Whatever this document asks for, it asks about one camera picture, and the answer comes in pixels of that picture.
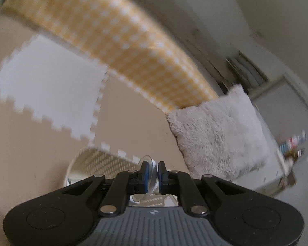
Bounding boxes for foam puzzle floor mat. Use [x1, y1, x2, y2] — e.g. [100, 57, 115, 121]
[0, 13, 195, 211]

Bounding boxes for white suction cup holder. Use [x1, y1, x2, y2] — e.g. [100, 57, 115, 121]
[132, 155, 161, 202]

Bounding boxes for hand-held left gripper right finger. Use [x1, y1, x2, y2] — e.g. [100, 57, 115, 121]
[158, 160, 247, 217]

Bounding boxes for fluffy white pillow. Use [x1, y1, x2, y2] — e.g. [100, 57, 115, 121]
[166, 84, 271, 182]

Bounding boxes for cream plastic woven basket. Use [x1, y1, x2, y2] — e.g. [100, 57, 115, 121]
[66, 146, 181, 208]

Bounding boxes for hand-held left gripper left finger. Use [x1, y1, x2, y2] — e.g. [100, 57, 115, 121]
[63, 160, 150, 216]

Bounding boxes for yellow gingham bed cover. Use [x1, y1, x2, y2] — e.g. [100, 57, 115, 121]
[1, 0, 218, 114]

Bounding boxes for folded grey blankets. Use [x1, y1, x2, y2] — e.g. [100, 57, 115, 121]
[226, 51, 269, 89]

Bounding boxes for clear bottle red label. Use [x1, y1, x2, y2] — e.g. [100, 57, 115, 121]
[280, 131, 306, 155]

